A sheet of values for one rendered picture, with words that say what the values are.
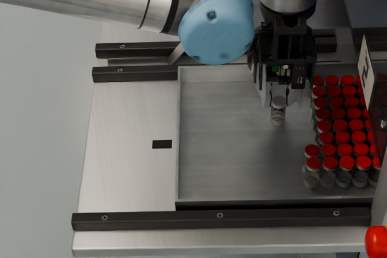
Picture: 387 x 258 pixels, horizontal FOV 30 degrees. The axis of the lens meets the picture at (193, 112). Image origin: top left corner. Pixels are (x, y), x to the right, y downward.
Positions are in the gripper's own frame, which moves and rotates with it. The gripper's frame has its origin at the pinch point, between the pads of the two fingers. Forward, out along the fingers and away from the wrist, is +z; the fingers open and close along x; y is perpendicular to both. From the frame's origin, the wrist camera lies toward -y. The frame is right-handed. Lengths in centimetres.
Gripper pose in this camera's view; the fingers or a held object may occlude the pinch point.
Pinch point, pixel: (278, 95)
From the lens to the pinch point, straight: 107.2
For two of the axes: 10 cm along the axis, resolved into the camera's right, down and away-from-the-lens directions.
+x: 10.0, -0.2, -0.3
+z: 0.4, 6.7, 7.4
